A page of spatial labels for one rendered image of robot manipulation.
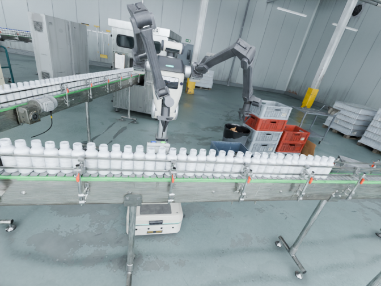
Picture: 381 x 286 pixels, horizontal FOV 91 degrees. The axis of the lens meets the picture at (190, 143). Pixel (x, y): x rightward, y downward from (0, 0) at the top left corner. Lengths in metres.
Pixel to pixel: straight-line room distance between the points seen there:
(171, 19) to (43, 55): 8.05
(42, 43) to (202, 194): 6.21
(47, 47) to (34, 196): 5.74
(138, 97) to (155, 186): 3.86
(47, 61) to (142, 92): 3.02
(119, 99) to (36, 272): 3.82
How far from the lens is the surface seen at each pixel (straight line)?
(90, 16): 13.29
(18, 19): 14.42
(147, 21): 1.08
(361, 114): 7.94
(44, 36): 6.75
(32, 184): 1.21
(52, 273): 2.02
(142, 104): 4.83
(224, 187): 1.23
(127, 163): 1.05
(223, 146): 1.85
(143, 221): 1.89
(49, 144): 1.10
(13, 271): 2.13
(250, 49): 1.22
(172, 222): 1.93
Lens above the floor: 1.66
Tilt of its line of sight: 25 degrees down
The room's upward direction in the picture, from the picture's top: 11 degrees clockwise
